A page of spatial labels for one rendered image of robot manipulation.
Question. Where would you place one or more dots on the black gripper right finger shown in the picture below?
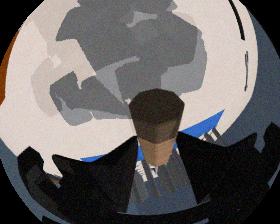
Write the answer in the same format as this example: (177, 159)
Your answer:
(207, 163)

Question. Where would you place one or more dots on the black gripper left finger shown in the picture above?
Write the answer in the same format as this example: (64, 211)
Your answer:
(112, 174)

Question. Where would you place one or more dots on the blue flat strip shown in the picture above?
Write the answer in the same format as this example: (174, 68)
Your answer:
(196, 130)

